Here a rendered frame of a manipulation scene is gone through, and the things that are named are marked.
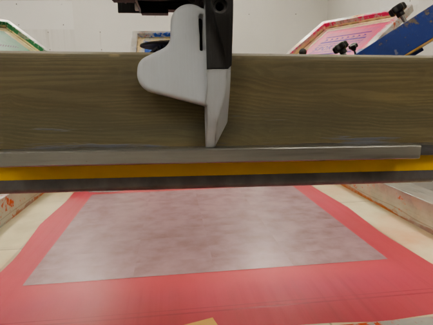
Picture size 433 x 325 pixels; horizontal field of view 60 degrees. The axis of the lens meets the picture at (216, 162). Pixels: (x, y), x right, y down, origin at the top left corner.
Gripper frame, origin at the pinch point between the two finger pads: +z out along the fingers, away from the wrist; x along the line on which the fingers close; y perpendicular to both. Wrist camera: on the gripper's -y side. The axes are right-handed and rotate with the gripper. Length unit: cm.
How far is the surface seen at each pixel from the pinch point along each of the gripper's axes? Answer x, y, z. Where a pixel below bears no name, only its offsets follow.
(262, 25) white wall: -459, -115, -83
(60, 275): -5.5, 14.0, 13.9
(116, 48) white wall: -459, 67, -56
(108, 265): -6.8, 9.9, 13.9
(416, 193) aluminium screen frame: -13.9, -26.7, 10.2
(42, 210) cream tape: -26.3, 22.2, 14.0
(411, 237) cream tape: -8.6, -22.8, 13.7
